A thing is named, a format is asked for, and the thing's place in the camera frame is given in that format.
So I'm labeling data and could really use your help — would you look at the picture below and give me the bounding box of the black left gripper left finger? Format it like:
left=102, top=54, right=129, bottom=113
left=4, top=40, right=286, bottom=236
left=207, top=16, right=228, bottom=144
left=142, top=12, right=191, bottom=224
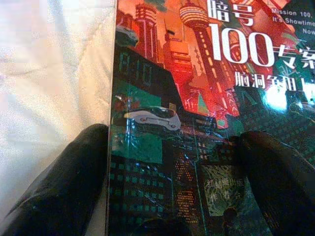
left=0, top=123, right=110, bottom=236

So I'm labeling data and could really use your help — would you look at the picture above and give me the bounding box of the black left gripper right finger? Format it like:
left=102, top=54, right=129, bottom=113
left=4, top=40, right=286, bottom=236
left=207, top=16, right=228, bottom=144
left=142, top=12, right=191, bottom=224
left=230, top=130, right=315, bottom=236

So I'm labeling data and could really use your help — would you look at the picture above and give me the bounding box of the red and green cover book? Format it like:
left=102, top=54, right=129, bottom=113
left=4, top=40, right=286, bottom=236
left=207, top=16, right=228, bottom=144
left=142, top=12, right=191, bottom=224
left=105, top=0, right=315, bottom=236

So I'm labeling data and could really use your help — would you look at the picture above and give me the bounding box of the white quilted bed sheet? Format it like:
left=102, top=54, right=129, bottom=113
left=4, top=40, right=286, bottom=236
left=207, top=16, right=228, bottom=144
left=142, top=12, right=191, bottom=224
left=0, top=0, right=118, bottom=236

